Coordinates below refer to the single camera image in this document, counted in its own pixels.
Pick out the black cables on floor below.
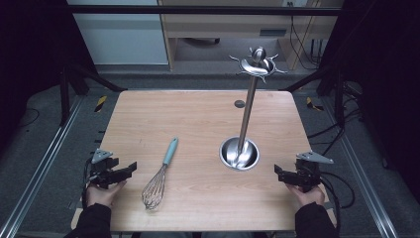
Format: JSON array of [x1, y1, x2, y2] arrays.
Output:
[[306, 81, 364, 157]]

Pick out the thin black floor cable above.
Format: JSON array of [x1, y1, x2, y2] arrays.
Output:
[[19, 107, 41, 129]]

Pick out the aluminium floor rail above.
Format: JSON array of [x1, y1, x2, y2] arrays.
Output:
[[0, 94, 85, 238], [320, 98, 400, 238]]

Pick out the dark curtain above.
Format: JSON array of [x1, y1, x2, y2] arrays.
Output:
[[319, 0, 420, 202], [0, 0, 97, 152]]

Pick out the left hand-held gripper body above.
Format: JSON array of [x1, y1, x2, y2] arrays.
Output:
[[88, 148, 116, 190]]

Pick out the whisk with light blue handle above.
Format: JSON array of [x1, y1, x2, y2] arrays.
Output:
[[141, 136, 179, 211]]

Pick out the steel utensil stand with hooks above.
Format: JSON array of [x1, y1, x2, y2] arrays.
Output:
[[219, 46, 288, 172]]

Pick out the person's right hand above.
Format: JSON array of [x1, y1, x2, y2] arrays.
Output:
[[285, 183, 327, 208]]

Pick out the person's left hand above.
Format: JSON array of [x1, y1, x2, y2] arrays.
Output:
[[86, 179, 128, 208]]

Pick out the black metal stand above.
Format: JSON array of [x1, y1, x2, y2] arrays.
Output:
[[282, 64, 349, 129], [58, 63, 129, 127]]

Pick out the right hand-held gripper cable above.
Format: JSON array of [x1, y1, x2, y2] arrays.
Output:
[[317, 171, 357, 234]]

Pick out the light wooden desk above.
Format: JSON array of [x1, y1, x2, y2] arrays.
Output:
[[157, 0, 345, 71]]

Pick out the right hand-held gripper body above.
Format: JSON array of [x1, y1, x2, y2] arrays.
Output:
[[295, 151, 335, 193]]

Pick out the black horizontal frame bar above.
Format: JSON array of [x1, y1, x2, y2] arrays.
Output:
[[65, 4, 343, 17]]

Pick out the yellow and black tape marker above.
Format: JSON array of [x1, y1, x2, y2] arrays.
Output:
[[305, 96, 325, 112], [94, 94, 109, 114]]

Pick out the black cables at desk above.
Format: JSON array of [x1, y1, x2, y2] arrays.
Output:
[[288, 1, 324, 70]]

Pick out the white cabinet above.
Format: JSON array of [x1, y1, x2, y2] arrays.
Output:
[[66, 0, 169, 65]]

